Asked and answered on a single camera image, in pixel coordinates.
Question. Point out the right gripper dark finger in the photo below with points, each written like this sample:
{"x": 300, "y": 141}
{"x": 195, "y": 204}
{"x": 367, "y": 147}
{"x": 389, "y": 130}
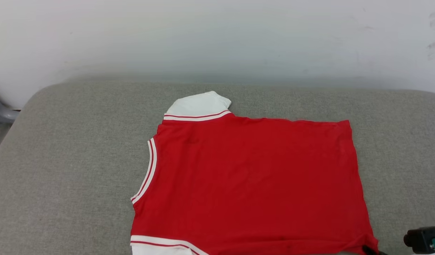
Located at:
{"x": 371, "y": 251}

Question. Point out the red and white basketball jersey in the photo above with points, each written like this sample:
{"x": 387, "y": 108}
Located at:
{"x": 245, "y": 177}

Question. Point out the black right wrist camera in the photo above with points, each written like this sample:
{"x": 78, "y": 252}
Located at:
{"x": 423, "y": 241}

